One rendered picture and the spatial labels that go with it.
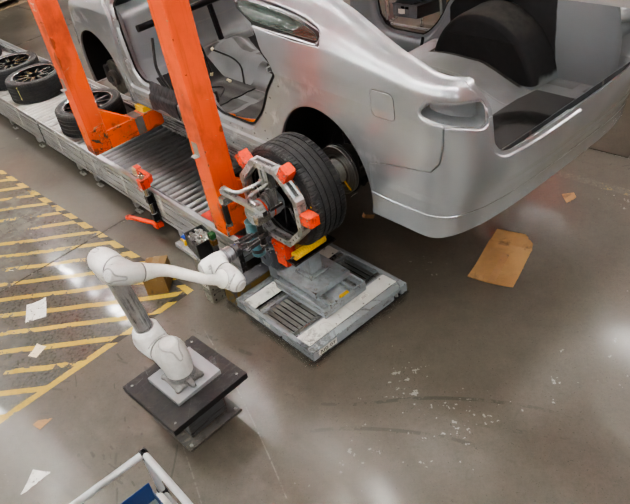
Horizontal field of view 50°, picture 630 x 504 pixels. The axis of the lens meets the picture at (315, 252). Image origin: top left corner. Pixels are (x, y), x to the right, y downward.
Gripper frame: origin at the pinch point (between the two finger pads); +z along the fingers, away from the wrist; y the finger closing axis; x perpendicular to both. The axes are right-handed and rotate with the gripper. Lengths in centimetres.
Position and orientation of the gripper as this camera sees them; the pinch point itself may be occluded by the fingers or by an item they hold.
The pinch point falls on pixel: (261, 234)
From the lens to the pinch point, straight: 380.6
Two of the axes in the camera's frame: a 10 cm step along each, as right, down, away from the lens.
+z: 7.4, -4.9, 4.6
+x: -1.6, -7.9, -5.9
